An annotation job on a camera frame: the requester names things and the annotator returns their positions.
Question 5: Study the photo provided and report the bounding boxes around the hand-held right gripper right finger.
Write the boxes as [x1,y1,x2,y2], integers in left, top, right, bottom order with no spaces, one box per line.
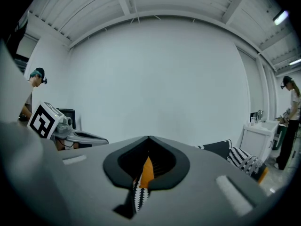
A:
[138,136,278,226]

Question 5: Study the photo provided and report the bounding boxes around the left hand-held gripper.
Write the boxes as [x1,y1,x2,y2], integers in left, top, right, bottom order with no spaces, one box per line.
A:
[27,100,110,148]

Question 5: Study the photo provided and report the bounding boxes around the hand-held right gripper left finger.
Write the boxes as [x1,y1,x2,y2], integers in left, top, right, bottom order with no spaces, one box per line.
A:
[44,136,150,226]

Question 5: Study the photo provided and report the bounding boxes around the black white striped blanket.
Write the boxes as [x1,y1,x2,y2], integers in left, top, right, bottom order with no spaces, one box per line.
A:
[132,139,267,213]

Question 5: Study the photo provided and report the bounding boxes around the white sink cabinet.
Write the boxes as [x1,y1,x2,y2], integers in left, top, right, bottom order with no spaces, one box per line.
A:
[243,119,281,162]

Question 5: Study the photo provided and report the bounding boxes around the dark green bin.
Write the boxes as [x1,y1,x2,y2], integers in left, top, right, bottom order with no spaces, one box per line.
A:
[272,123,286,151]

